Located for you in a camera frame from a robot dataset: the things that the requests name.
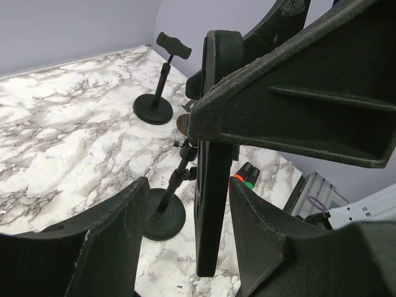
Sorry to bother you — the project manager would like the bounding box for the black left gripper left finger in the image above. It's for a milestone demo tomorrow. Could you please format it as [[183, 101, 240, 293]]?
[[1, 177, 149, 296]]

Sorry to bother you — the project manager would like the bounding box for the tall black phone stand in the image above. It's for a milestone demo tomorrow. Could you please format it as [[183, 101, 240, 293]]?
[[144, 138, 198, 241]]

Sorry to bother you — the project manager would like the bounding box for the short black phone stand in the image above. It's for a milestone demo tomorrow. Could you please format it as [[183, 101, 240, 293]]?
[[133, 32, 192, 126]]

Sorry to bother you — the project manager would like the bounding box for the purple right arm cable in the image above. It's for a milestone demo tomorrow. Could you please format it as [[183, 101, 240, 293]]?
[[309, 196, 329, 214]]

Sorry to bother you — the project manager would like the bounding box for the brown round base phone stand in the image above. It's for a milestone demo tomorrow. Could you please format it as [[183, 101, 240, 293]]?
[[176, 114, 189, 136]]

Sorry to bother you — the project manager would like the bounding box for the black phone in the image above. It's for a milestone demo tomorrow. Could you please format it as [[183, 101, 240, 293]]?
[[194, 30, 244, 277]]

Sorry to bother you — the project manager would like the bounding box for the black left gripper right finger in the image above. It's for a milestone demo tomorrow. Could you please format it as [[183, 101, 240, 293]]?
[[229, 178, 395, 296]]

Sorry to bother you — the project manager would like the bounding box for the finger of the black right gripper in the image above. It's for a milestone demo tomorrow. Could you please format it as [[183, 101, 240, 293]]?
[[187, 0, 312, 100], [187, 1, 395, 168]]

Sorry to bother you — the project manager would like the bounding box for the orange capped marker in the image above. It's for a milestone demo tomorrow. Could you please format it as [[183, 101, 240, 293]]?
[[234, 161, 254, 184]]

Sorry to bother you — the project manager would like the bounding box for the green capped marker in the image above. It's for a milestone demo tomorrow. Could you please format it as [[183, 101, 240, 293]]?
[[244, 167, 260, 189]]

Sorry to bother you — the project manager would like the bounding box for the black mounting rail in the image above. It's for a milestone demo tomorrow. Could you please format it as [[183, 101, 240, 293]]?
[[283, 172, 349, 218]]

